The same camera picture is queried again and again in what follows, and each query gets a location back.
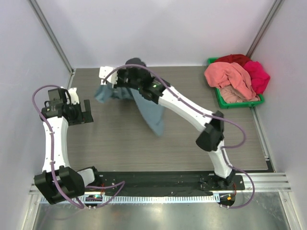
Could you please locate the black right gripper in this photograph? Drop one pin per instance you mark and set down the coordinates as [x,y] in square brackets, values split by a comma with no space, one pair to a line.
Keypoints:
[120,78]

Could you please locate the green plastic bin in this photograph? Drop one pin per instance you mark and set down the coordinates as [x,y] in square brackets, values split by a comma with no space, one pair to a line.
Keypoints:
[225,105]

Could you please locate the aluminium frame post left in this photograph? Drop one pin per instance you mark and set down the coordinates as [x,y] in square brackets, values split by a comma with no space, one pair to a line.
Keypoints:
[48,30]

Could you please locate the light blue t shirt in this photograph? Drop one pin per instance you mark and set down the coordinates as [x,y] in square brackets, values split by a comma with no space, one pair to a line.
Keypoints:
[151,112]

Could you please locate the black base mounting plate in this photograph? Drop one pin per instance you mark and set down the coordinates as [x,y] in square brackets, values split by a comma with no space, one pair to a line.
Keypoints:
[172,183]

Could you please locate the slotted white cable duct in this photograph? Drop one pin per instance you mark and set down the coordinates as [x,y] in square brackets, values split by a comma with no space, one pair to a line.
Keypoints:
[95,199]

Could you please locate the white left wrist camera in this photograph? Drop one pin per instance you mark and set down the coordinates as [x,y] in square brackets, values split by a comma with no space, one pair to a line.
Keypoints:
[73,96]

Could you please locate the magenta t shirt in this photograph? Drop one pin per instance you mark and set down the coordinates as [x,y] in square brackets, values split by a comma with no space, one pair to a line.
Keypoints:
[259,77]

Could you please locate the aluminium frame post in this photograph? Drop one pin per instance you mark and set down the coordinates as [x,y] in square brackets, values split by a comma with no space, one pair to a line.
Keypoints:
[48,30]
[277,4]

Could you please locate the dark red t shirt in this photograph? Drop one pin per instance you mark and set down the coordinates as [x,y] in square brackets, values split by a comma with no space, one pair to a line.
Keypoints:
[234,58]

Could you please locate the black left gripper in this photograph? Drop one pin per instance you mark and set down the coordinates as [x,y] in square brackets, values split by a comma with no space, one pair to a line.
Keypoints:
[84,117]

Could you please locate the aluminium front rail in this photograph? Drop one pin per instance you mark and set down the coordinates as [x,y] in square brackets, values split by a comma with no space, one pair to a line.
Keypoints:
[263,182]

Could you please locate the salmon pink t shirt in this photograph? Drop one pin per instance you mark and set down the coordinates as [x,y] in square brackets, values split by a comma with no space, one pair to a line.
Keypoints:
[222,74]

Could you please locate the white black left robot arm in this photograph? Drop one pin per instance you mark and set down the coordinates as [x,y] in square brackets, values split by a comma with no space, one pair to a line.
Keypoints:
[58,182]

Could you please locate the aluminium frame post right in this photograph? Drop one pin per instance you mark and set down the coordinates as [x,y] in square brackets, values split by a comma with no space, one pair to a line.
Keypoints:
[277,4]

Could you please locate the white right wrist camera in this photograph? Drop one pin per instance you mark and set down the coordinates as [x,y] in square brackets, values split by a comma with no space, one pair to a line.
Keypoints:
[104,72]

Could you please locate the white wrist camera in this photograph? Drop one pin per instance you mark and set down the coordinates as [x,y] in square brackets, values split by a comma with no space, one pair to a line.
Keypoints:
[73,96]
[104,72]

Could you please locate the beige t shirt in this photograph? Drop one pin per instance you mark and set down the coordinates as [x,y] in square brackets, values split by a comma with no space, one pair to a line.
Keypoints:
[231,96]

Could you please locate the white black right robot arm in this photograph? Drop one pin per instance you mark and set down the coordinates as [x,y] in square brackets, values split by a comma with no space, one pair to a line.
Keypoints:
[210,125]

